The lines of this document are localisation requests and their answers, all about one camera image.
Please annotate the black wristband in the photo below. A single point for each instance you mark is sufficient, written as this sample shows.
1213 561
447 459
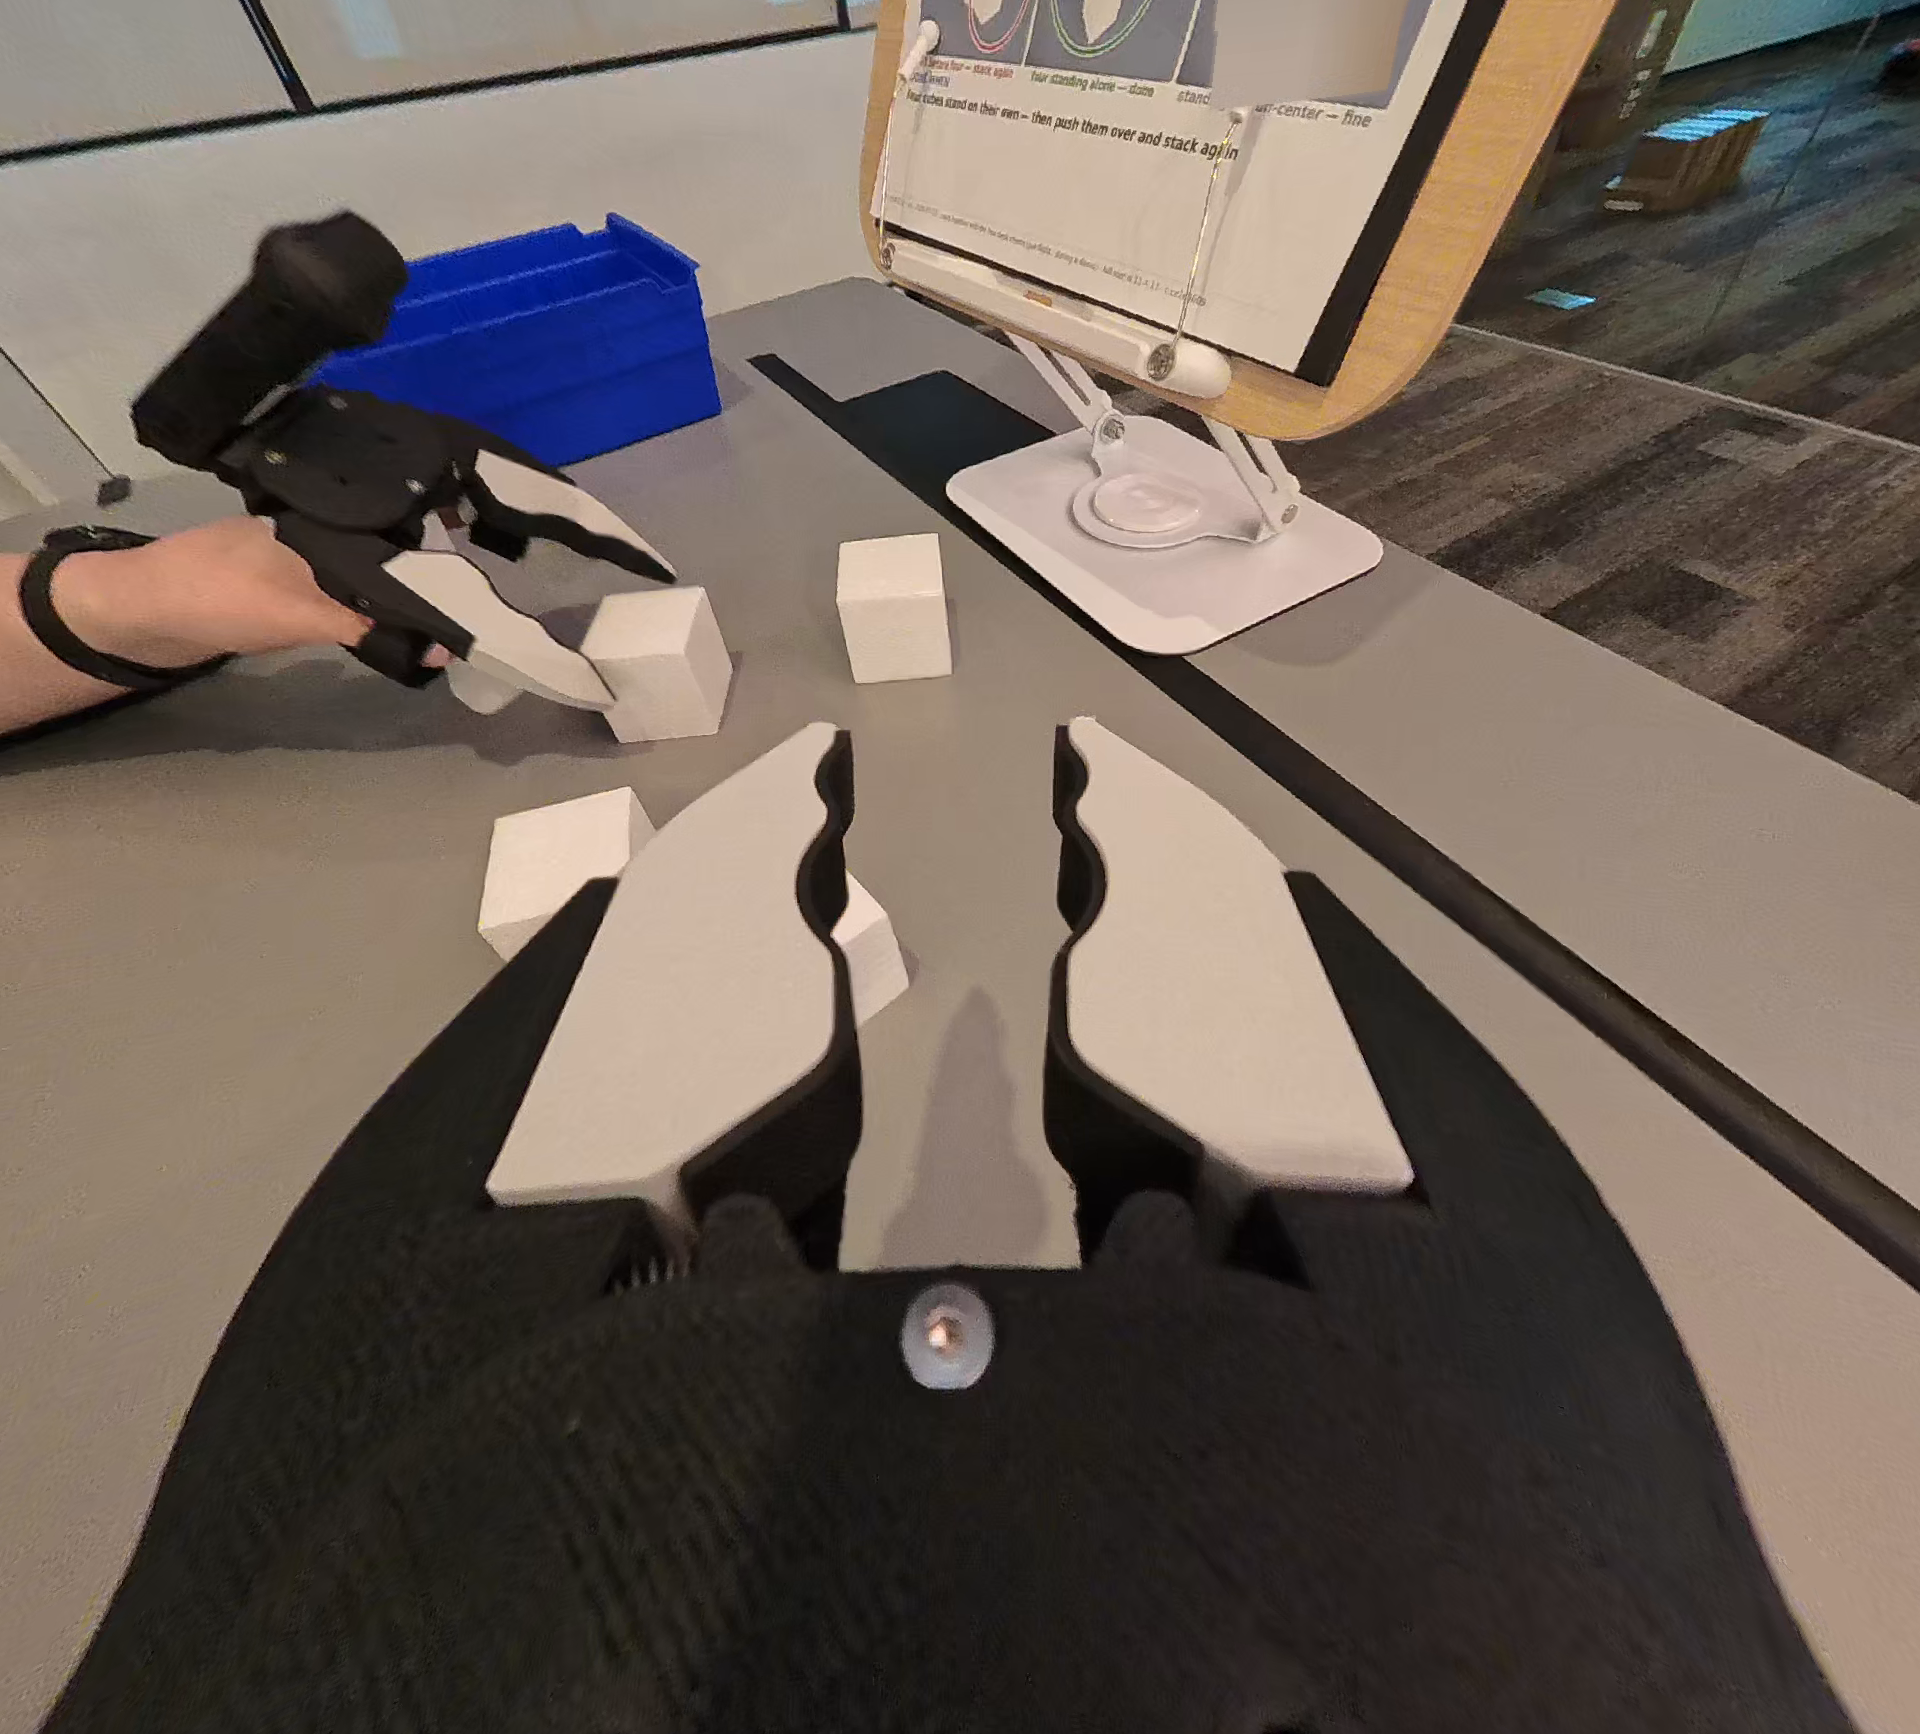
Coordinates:
91 655

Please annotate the white foam cube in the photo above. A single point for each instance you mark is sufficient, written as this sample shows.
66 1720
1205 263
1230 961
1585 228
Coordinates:
549 864
660 663
870 954
892 608

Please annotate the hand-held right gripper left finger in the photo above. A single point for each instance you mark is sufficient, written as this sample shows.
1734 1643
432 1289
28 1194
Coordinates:
690 1014

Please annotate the stack of cardboard boxes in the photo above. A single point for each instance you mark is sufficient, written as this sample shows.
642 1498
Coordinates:
1634 38

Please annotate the blue plastic bin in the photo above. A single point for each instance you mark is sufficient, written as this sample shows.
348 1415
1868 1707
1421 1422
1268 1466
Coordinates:
571 354

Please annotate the person's left hand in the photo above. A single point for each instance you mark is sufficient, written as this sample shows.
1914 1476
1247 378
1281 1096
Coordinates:
195 595

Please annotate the printed instruction sheet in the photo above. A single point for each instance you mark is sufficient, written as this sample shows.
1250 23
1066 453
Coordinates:
1080 205

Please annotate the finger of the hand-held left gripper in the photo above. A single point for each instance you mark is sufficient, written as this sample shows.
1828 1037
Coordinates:
481 625
571 512

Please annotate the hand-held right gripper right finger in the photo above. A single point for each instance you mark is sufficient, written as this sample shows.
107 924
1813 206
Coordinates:
1214 1014

